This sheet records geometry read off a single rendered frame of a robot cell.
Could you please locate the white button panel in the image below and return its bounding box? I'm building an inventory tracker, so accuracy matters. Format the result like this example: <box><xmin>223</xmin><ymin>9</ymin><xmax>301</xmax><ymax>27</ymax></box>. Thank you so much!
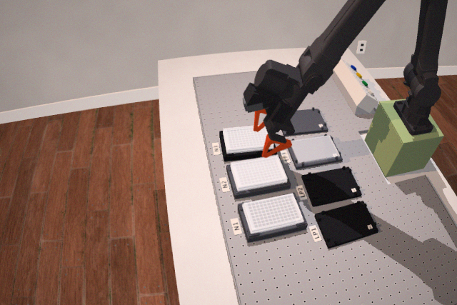
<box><xmin>332</xmin><ymin>59</ymin><xmax>378</xmax><ymax>115</ymax></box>

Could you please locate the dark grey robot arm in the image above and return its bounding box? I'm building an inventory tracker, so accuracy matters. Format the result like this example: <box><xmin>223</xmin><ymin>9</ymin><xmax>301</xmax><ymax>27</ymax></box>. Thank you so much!
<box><xmin>242</xmin><ymin>0</ymin><xmax>448</xmax><ymax>136</ymax></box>

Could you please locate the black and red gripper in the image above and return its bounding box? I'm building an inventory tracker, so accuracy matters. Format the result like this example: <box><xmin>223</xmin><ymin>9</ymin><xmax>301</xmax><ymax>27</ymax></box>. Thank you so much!
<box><xmin>253</xmin><ymin>104</ymin><xmax>299</xmax><ymax>158</ymax></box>

